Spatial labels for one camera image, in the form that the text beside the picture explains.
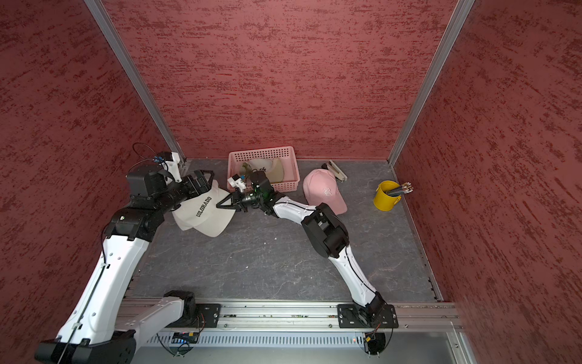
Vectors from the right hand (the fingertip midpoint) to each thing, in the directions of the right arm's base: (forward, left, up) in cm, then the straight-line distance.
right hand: (219, 209), depth 81 cm
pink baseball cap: (+19, -40, -12) cm, 46 cm away
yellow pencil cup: (+12, -68, -15) cm, 71 cm away
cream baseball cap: (-3, +5, +3) cm, 6 cm away
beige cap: (+34, -17, -15) cm, 40 cm away
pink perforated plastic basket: (+44, -23, -16) cm, 52 cm away
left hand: (+1, +1, +15) cm, 15 cm away
